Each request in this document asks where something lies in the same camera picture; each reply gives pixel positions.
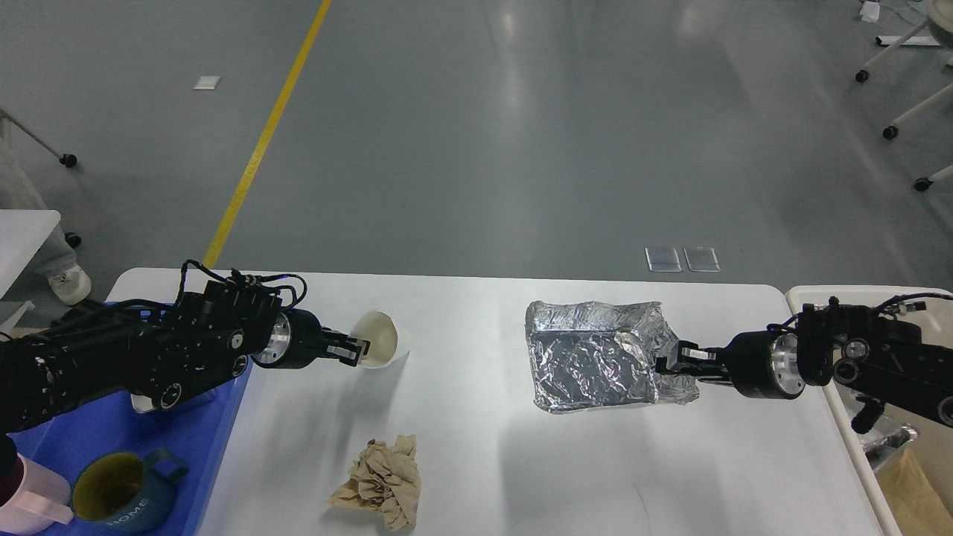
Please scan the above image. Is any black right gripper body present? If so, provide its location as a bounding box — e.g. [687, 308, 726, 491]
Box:
[726, 331, 806, 400]

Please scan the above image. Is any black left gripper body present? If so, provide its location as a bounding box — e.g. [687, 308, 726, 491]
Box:
[252, 309, 327, 370]

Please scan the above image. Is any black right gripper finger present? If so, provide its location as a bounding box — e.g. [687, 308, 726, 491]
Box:
[654, 340, 727, 374]
[674, 364, 734, 386]

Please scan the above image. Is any white paper cup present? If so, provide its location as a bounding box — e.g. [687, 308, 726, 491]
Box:
[348, 310, 411, 369]

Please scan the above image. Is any aluminium foil tray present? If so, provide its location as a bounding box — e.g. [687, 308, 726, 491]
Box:
[525, 301, 701, 415]

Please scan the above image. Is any brown paper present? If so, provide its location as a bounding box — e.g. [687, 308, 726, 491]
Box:
[875, 449, 952, 535]
[327, 435, 422, 532]

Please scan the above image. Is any teal mug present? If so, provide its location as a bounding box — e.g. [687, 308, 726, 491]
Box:
[69, 447, 190, 534]

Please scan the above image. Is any stainless steel rectangular container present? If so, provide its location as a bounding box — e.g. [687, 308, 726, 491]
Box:
[130, 390, 217, 418]

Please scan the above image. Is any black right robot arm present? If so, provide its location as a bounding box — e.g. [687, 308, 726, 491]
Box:
[654, 292, 952, 434]

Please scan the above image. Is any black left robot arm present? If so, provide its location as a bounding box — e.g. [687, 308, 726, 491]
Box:
[1, 259, 372, 472]

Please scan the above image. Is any clear floor plate right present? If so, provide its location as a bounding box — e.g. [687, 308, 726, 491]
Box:
[682, 246, 721, 272]

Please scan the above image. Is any clear floor plate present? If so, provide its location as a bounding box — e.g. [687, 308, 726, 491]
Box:
[682, 246, 721, 272]
[644, 246, 682, 272]

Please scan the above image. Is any clear floor plate left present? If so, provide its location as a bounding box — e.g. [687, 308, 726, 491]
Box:
[644, 246, 682, 272]

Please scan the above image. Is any blue plastic tray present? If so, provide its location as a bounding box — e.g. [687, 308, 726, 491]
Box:
[7, 301, 258, 536]

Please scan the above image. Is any old foil in bin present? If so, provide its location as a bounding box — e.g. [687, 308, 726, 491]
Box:
[849, 403, 919, 472]

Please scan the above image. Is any white plastic bin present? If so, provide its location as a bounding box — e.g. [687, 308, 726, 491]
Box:
[785, 285, 952, 535]

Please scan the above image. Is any brown paper in bin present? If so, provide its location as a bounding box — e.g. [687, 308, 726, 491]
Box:
[875, 449, 952, 535]

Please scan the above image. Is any white paper on floor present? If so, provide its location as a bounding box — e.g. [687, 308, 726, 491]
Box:
[193, 75, 221, 91]

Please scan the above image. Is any wheeled stand left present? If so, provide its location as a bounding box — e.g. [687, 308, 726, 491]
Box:
[0, 108, 82, 249]

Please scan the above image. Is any white side table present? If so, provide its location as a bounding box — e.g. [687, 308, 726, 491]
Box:
[1, 209, 61, 298]

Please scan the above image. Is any pink mug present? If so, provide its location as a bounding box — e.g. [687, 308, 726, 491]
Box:
[1, 454, 74, 535]

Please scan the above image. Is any wheeled chair base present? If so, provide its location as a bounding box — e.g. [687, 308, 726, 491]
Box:
[855, 0, 953, 193]

